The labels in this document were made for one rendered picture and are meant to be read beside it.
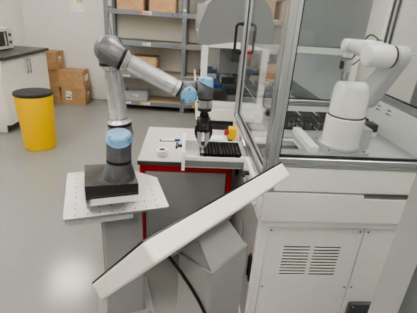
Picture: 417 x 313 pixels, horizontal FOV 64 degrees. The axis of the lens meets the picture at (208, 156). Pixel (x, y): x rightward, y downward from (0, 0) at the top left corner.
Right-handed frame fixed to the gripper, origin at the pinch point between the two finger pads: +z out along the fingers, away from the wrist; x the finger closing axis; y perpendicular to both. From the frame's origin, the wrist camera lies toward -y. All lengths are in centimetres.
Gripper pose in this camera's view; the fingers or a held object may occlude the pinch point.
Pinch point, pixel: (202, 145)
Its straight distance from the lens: 176.0
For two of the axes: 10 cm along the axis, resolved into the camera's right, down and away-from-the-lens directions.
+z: -0.6, 9.1, 4.0
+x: -10.0, -0.3, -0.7
